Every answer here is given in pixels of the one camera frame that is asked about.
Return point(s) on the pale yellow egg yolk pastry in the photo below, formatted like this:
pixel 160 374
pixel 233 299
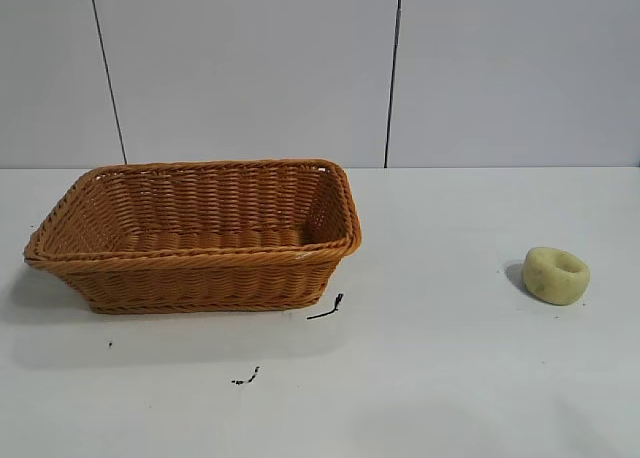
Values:
pixel 542 283

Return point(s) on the brown woven wicker basket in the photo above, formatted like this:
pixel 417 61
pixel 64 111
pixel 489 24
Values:
pixel 200 278

